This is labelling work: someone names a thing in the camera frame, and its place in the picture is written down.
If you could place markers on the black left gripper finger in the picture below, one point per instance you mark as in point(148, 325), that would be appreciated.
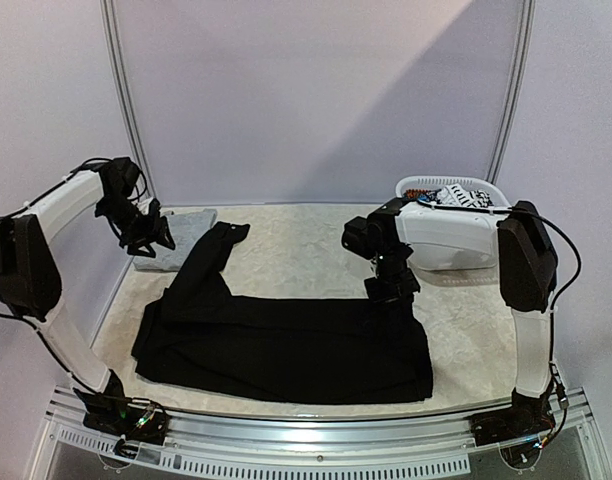
point(163, 235)
point(146, 251)

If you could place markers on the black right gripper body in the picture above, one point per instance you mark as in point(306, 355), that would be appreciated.
point(391, 288)

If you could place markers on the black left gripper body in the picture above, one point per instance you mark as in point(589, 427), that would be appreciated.
point(137, 227)

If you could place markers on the grey t-shirt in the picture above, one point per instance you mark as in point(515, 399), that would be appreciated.
point(186, 229)

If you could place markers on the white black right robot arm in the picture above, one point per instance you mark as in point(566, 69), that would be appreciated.
point(526, 270)

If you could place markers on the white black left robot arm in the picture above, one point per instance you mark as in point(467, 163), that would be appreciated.
point(30, 282)

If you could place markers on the translucent white laundry basket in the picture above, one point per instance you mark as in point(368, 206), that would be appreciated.
point(449, 237)

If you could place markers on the navy printed garment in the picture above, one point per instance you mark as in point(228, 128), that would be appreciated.
point(414, 194)

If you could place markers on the black white striped garment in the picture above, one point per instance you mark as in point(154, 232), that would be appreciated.
point(457, 195)

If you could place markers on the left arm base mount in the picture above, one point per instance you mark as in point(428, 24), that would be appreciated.
point(112, 412)

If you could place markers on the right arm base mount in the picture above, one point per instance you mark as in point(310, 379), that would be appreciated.
point(525, 417)

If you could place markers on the aluminium front rail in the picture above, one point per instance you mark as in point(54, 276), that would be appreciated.
point(204, 446)

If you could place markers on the aluminium left corner post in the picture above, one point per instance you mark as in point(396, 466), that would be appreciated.
point(119, 71)

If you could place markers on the aluminium corner post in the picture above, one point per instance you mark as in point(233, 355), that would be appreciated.
point(119, 71)
point(512, 95)

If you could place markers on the aluminium right corner post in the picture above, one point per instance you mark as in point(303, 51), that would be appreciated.
point(512, 95)

